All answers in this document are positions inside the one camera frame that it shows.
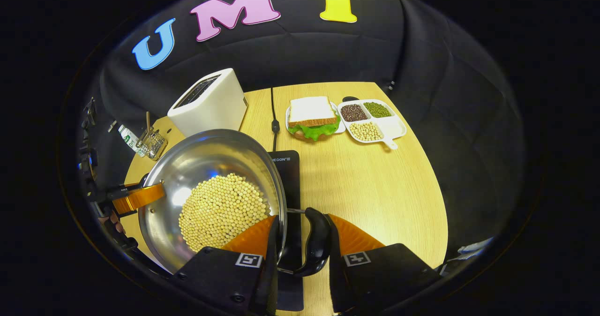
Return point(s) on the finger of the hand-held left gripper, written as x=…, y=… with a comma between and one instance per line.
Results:
x=140, y=196

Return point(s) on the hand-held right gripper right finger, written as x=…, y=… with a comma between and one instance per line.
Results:
x=375, y=274

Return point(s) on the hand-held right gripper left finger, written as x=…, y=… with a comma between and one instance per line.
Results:
x=220, y=274

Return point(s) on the pile of soybeans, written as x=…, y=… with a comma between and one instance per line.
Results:
x=220, y=213

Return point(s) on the stainless steel pot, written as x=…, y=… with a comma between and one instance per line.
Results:
x=206, y=156

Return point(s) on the black induction cooktop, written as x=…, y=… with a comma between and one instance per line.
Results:
x=290, y=184

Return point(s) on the white plastic bottle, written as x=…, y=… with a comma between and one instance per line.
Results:
x=129, y=138

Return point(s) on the white toaster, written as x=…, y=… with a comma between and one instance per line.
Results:
x=211, y=109

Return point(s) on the white divided bean tray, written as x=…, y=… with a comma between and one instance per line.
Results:
x=391, y=127

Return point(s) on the sandwich with lettuce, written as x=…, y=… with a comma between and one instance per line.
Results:
x=311, y=112

